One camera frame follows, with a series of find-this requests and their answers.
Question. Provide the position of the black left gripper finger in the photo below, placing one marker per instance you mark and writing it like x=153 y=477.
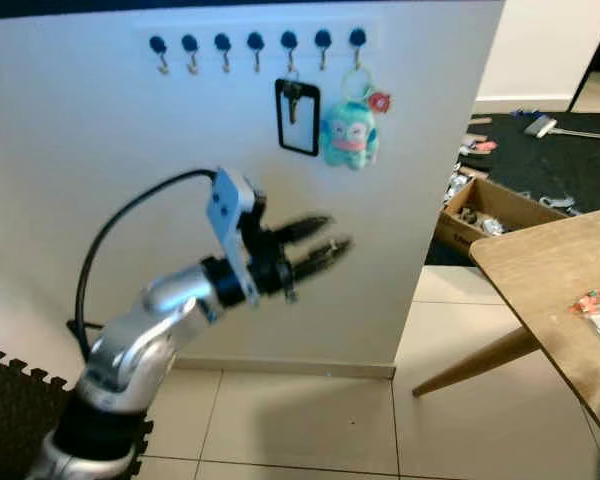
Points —
x=326 y=254
x=305 y=229

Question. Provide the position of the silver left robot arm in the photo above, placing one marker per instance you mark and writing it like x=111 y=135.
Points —
x=140 y=335

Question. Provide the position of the key with black rectangular loop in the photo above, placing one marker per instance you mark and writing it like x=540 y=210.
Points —
x=292 y=95

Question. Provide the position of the brown cardboard box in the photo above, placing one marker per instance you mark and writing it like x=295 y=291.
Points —
x=490 y=200

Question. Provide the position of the dark blue knob metal hook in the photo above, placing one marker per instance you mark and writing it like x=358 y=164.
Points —
x=357 y=36
x=222 y=42
x=190 y=43
x=255 y=40
x=158 y=45
x=323 y=37
x=289 y=39

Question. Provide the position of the wooden table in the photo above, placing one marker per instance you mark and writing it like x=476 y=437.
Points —
x=540 y=275

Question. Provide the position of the grey floor mop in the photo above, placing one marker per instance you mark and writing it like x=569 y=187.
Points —
x=541 y=125

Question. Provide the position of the dark carpet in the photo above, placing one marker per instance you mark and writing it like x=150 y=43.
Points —
x=570 y=165

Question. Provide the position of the black foam puzzle mat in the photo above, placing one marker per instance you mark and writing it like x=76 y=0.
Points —
x=20 y=425

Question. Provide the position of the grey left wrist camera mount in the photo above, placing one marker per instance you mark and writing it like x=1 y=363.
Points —
x=228 y=215

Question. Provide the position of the white key hook rail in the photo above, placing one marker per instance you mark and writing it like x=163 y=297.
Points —
x=270 y=55

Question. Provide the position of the black door frame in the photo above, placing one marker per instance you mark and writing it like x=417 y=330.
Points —
x=588 y=55

